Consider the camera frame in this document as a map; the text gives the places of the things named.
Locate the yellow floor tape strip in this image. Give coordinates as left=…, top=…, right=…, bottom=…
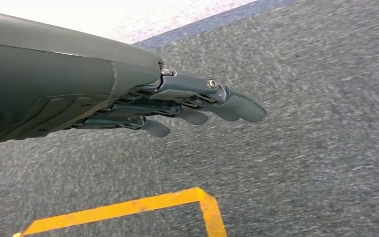
left=12, top=187, right=228, bottom=237

